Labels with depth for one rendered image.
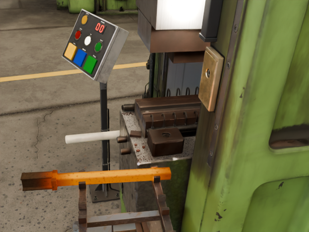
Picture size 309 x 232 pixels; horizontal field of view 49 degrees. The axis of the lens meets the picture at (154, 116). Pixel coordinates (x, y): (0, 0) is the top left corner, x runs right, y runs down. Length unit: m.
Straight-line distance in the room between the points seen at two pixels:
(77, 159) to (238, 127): 1.92
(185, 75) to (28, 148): 1.66
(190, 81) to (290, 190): 0.65
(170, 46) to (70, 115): 2.13
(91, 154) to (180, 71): 1.38
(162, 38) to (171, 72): 0.39
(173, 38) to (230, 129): 0.39
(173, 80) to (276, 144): 0.66
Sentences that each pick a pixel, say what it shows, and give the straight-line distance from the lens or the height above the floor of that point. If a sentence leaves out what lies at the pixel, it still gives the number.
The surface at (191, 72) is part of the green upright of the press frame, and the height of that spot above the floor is 1.06.
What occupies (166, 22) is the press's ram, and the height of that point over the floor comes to 1.39.
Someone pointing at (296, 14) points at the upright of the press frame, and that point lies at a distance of 0.83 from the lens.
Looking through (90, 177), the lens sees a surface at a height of 1.04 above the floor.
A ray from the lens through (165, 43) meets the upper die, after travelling 1.16.
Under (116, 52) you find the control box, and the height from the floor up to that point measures 1.07.
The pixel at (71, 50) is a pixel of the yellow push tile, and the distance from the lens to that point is 1.85.
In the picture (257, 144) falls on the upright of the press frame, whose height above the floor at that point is 1.16.
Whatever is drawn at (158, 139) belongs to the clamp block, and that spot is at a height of 0.98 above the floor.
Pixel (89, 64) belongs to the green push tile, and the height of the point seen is 1.01.
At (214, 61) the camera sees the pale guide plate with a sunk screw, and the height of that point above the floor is 1.34.
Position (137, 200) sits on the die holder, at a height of 0.73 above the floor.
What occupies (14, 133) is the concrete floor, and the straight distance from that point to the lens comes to 3.04.
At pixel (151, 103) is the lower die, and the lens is 1.41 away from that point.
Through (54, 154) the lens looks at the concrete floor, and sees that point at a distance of 2.74.
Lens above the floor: 1.70
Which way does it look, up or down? 32 degrees down
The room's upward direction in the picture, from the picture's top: 4 degrees clockwise
